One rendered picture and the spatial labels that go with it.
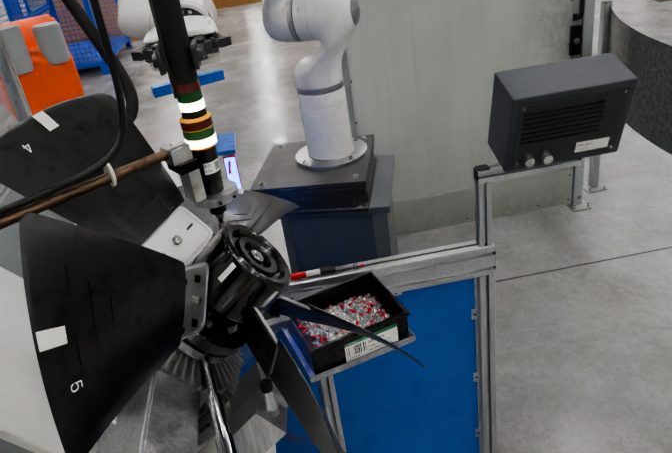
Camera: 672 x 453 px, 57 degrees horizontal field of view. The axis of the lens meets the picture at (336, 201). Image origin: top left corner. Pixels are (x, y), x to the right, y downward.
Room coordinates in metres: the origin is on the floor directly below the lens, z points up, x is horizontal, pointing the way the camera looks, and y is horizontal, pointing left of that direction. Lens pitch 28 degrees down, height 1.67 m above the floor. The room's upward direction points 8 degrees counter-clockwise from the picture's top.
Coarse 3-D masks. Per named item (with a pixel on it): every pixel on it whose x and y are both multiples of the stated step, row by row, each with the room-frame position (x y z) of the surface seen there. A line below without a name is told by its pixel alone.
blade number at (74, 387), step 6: (84, 372) 0.45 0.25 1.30; (72, 378) 0.43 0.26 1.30; (78, 378) 0.44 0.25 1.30; (84, 378) 0.45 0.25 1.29; (66, 384) 0.43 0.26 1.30; (72, 384) 0.43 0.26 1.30; (78, 384) 0.44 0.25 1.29; (84, 384) 0.44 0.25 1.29; (72, 390) 0.43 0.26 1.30; (78, 390) 0.43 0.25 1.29; (84, 390) 0.44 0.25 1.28; (72, 396) 0.42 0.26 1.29; (78, 396) 0.43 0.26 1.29
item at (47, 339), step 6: (48, 330) 0.44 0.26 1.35; (54, 330) 0.45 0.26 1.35; (60, 330) 0.45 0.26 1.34; (36, 336) 0.43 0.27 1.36; (42, 336) 0.44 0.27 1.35; (48, 336) 0.44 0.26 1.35; (54, 336) 0.44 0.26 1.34; (60, 336) 0.45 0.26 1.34; (66, 336) 0.45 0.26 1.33; (42, 342) 0.43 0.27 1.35; (48, 342) 0.44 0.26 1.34; (54, 342) 0.44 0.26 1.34; (60, 342) 0.45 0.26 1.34; (66, 342) 0.45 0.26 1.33; (42, 348) 0.43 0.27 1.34; (48, 348) 0.43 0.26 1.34
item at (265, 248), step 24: (216, 240) 0.72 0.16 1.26; (240, 240) 0.73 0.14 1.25; (264, 240) 0.77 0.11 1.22; (216, 264) 0.69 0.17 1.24; (240, 264) 0.67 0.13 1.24; (264, 264) 0.73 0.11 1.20; (216, 288) 0.67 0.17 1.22; (240, 288) 0.66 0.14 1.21; (264, 288) 0.67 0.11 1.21; (216, 312) 0.66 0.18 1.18; (240, 312) 0.66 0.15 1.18; (192, 336) 0.65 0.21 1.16; (216, 336) 0.66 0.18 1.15; (240, 336) 0.69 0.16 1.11
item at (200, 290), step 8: (200, 264) 0.67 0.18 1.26; (192, 272) 0.65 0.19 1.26; (200, 272) 0.66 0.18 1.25; (208, 272) 0.68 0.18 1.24; (192, 280) 0.65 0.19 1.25; (200, 280) 0.66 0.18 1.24; (192, 288) 0.64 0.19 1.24; (200, 288) 0.66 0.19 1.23; (192, 296) 0.64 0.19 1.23; (200, 296) 0.65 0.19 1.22; (184, 312) 0.62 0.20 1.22; (192, 312) 0.63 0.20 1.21; (200, 312) 0.65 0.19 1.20; (184, 320) 0.62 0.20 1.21; (200, 320) 0.65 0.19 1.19; (192, 328) 0.63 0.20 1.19; (200, 328) 0.64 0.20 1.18; (184, 336) 0.61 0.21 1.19
